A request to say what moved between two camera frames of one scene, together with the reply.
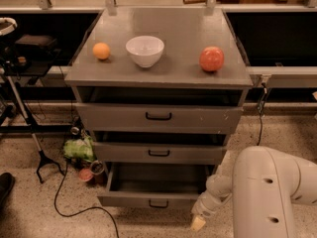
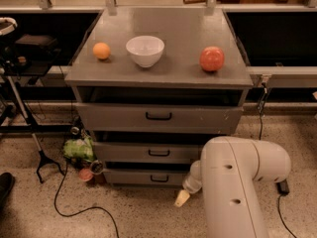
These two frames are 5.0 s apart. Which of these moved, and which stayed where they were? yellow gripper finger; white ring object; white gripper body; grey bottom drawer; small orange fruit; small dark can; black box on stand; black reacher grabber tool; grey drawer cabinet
Moved: white gripper body; grey bottom drawer; yellow gripper finger
Stayed: white ring object; small dark can; black reacher grabber tool; black box on stand; grey drawer cabinet; small orange fruit
